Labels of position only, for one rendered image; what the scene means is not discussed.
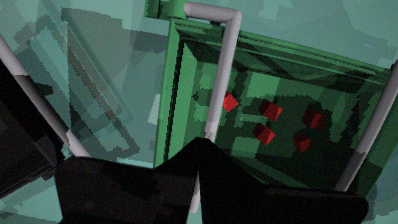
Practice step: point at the green plastic tray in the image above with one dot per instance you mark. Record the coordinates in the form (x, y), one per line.
(292, 76)

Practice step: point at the black plastic tray with grey wire bar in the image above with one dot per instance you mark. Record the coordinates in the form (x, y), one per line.
(32, 133)

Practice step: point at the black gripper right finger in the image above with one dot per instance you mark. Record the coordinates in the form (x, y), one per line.
(230, 195)

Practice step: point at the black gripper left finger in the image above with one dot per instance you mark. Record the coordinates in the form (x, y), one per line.
(130, 193)

